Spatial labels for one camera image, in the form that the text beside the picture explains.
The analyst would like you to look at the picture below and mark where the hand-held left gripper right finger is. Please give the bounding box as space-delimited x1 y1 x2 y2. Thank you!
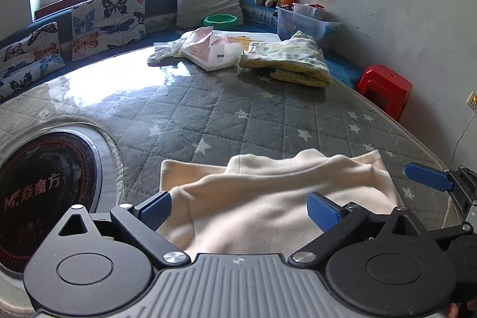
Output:
291 191 435 264

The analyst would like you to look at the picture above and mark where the clear plastic storage box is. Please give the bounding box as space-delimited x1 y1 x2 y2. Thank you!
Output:
276 2 341 48

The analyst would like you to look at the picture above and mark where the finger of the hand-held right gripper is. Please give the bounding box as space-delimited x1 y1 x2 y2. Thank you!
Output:
404 162 477 215

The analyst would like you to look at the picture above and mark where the grey cushion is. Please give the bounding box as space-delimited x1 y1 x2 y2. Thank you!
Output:
176 0 244 30

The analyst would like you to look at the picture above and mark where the red plastic stool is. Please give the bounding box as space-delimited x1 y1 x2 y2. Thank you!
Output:
357 65 413 121

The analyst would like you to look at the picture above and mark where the folded yellow floral garment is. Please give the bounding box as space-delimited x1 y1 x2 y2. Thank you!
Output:
238 30 332 88

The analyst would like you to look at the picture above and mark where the upright butterfly print cushion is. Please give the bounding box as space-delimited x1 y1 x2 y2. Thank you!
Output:
71 0 147 61

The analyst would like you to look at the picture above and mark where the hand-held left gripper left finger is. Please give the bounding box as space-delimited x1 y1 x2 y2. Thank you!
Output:
56 190 191 268

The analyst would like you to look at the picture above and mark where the white and yellow printed cloth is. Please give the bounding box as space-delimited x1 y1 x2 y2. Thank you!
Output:
212 29 282 43

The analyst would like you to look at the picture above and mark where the cream garment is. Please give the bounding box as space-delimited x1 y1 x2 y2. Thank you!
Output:
158 148 403 257

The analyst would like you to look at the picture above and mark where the slumped butterfly print cushion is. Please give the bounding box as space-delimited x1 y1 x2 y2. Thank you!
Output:
0 22 66 103

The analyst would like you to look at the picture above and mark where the pink and white plastic bag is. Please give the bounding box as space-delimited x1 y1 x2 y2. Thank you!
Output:
179 27 244 72

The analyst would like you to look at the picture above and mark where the round black induction cooker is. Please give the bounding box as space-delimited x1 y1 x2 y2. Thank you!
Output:
0 130 112 304

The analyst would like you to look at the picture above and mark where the green bowl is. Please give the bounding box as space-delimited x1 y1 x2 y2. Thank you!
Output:
203 14 238 31

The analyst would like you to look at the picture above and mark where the grey quilted star table cover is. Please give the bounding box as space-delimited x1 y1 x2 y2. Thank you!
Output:
0 44 461 318

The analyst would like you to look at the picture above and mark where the clear white plastic bag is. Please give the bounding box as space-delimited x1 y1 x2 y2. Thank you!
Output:
146 40 187 66

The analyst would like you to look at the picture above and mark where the small white plastic container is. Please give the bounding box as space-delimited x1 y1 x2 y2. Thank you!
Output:
292 2 326 21

